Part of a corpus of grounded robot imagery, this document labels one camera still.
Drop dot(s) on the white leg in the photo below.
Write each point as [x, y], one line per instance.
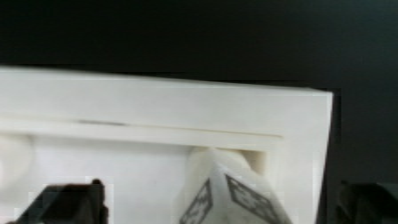
[226, 196]

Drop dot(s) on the white square table top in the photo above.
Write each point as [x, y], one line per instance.
[105, 127]

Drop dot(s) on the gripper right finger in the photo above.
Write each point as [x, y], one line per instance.
[366, 203]

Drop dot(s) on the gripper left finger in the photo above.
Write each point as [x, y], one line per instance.
[68, 204]

